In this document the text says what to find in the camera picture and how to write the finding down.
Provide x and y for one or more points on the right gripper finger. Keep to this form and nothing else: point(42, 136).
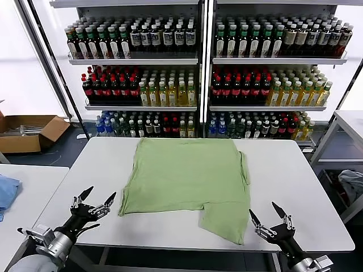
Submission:
point(262, 231)
point(282, 215)

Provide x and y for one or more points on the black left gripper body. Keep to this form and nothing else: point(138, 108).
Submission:
point(79, 218)

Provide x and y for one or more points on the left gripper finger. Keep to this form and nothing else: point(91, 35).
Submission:
point(85, 194)
point(105, 205)

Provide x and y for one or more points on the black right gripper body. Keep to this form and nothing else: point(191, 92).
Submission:
point(285, 241)

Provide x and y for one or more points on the green polo shirt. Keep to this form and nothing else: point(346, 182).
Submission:
point(184, 181)

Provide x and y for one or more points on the white plain side table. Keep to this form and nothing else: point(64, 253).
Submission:
point(34, 184)

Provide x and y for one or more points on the black storage bin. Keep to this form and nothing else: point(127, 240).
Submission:
point(329, 181)

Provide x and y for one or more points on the white floor scrap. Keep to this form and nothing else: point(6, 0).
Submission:
point(81, 136)

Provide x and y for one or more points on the dark red item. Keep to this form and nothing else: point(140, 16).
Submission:
point(339, 190)

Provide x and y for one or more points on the blue water bottle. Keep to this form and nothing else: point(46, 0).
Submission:
point(99, 127)
point(108, 127)
point(213, 129)
point(222, 129)

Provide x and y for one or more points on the green tinted water bottle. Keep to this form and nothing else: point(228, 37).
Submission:
point(231, 129)
point(124, 129)
point(116, 129)
point(240, 129)

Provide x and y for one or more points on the blue cloth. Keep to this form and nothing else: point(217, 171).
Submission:
point(8, 192)

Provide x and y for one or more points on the grey crumpled cloth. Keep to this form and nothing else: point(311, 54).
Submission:
point(351, 184)

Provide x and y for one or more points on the white cap dark drink bottle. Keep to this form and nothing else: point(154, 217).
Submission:
point(248, 130)
point(257, 130)
point(132, 129)
point(141, 129)

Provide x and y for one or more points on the brown cardboard box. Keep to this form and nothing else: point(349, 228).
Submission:
point(17, 144)

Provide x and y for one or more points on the red cap cola bottle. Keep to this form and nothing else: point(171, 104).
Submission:
point(106, 90)
point(216, 90)
point(236, 90)
point(265, 90)
point(227, 90)
point(97, 90)
point(283, 129)
point(116, 90)
point(292, 129)
point(125, 90)
point(166, 129)
point(256, 90)
point(175, 129)
point(246, 90)
point(134, 90)
point(87, 90)

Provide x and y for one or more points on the grey metal bars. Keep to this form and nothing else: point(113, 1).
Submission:
point(28, 129)

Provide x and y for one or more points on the white framed side table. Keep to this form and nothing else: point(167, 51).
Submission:
point(351, 117)

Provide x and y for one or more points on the white bottle shelf unit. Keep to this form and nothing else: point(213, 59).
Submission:
point(278, 60)
point(136, 61)

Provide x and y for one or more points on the green cap dark tea bottle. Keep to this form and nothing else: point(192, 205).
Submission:
point(266, 45)
point(82, 46)
point(72, 45)
point(114, 46)
point(103, 46)
point(243, 45)
point(254, 45)
point(220, 45)
point(231, 45)
point(277, 45)
point(93, 46)
point(125, 46)

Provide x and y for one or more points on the blue label dark tea bottle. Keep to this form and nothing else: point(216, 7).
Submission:
point(335, 39)
point(155, 38)
point(145, 38)
point(168, 38)
point(190, 38)
point(312, 39)
point(324, 39)
point(135, 38)
point(179, 38)

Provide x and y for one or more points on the beige label dark tea bottle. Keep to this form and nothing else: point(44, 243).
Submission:
point(289, 39)
point(301, 39)

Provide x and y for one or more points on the white cap reddish tea bottle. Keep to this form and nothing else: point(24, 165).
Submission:
point(345, 39)

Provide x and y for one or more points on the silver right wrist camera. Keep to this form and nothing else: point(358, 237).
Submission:
point(323, 262)

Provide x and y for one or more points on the slanted dark frame post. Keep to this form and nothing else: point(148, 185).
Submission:
point(58, 71)

